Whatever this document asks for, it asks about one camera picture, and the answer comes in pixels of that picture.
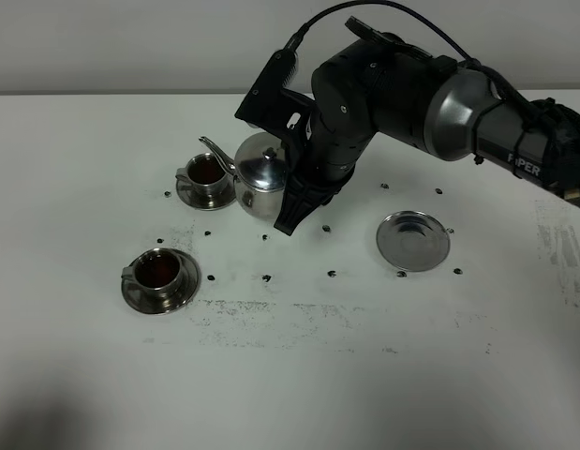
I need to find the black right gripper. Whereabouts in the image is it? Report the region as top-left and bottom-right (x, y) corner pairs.
(275, 112), (364, 236)

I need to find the stainless steel teapot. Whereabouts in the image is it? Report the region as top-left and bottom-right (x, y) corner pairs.
(199, 132), (288, 222)

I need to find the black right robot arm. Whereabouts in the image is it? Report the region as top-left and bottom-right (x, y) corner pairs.
(275, 35), (580, 234)

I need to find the far stainless steel teacup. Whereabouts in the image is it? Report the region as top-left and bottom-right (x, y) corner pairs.
(175, 153), (231, 197)

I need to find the stainless steel teacup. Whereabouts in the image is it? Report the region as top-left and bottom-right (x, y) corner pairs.
(175, 153), (231, 197)
(121, 247), (184, 298)

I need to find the steel teapot saucer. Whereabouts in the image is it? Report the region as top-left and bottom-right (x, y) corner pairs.
(376, 211), (451, 272)

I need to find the near stainless steel teacup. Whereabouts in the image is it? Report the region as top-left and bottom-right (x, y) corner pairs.
(121, 247), (184, 298)

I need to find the far steel saucer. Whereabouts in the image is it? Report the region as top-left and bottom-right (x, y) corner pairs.
(175, 175), (236, 211)

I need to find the near steel saucer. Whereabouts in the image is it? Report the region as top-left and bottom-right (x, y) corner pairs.
(121, 247), (201, 315)

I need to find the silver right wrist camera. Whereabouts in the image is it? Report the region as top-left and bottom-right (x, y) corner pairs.
(234, 49), (314, 157)

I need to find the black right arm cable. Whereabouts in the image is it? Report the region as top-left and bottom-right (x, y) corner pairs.
(282, 0), (580, 198)

